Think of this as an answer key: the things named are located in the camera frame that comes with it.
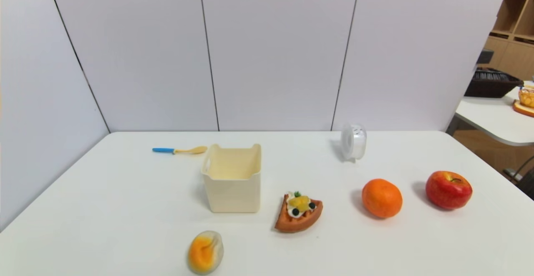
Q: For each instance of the transparent tape roll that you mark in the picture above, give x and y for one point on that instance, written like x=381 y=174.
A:
x=353 y=141

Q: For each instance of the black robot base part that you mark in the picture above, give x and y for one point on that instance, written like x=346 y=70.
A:
x=529 y=186

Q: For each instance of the cream plastic box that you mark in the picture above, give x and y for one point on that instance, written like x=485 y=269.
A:
x=231 y=192

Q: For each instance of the dark grey box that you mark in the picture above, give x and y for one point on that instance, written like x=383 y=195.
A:
x=484 y=56

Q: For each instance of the toy waffle slice with fruit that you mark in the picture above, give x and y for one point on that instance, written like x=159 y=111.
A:
x=298 y=217

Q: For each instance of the orange tangerine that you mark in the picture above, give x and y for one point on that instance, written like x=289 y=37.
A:
x=381 y=198

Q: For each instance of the toy half boiled egg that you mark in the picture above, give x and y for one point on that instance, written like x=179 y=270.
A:
x=204 y=253

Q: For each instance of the red apple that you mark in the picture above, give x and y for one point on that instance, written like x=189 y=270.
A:
x=448 y=190

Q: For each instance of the white side table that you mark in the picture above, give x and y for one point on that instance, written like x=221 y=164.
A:
x=492 y=119

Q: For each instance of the black woven basket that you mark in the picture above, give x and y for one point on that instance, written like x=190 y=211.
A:
x=490 y=86

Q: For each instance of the wooden board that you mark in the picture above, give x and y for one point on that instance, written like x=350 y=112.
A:
x=521 y=109

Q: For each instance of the wooden shelf unit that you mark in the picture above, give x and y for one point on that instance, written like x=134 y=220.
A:
x=515 y=54

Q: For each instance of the yellow toy food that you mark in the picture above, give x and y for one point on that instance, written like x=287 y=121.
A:
x=526 y=96

